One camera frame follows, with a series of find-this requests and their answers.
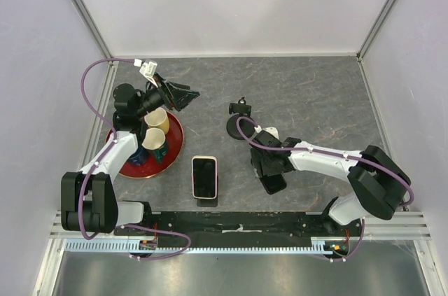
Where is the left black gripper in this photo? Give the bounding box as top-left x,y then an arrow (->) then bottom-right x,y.
134,72 -> 199,119

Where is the black smartphone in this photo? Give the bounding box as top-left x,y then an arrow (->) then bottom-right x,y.
260,174 -> 287,195

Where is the pink-case smartphone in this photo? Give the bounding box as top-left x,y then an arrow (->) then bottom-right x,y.
191,155 -> 218,200

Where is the black round-base phone holder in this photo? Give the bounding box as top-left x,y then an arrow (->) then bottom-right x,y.
226,97 -> 256,140

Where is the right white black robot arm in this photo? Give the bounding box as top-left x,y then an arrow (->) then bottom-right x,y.
249,130 -> 414,236

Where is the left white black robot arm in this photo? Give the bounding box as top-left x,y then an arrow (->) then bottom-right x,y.
61,76 -> 200,239

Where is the yellow cup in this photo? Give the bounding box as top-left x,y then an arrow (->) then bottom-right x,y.
143,107 -> 170,135

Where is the red round tray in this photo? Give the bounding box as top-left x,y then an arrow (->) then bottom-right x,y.
119,112 -> 184,179

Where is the green mug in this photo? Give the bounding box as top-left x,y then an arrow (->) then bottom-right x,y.
150,144 -> 169,164

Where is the blue mug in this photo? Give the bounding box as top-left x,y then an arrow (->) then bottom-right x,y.
127,146 -> 148,167

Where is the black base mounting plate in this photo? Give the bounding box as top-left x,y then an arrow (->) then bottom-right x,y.
113,211 -> 361,239

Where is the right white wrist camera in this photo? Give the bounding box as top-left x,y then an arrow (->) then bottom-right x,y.
254,125 -> 279,139

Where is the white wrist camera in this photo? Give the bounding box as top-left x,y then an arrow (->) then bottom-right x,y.
134,59 -> 158,87
254,125 -> 279,139

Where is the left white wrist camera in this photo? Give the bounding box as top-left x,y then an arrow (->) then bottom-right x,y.
134,59 -> 158,87

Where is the front aluminium rail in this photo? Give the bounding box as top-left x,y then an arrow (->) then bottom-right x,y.
49,211 -> 431,241

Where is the left aluminium frame post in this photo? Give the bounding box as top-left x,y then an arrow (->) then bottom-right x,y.
48,0 -> 116,62

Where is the aluminium frame post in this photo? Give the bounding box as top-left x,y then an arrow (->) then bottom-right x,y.
356,0 -> 421,62
48,0 -> 116,62

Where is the slotted cable duct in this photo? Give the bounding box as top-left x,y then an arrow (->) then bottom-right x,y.
64,239 -> 334,255

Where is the right aluminium frame post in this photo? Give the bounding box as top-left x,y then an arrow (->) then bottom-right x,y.
356,0 -> 421,62

